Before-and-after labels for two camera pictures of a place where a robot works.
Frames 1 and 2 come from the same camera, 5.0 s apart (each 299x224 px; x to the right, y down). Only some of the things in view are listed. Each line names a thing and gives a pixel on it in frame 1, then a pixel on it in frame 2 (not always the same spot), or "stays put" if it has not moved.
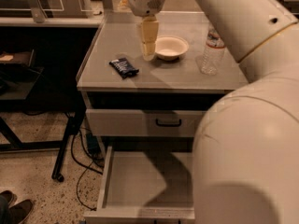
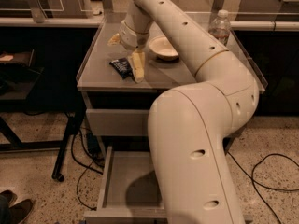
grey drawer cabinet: (148, 114) stays put
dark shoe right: (20, 212) stays put
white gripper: (145, 3) to (128, 38)
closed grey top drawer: (144, 122) stays put
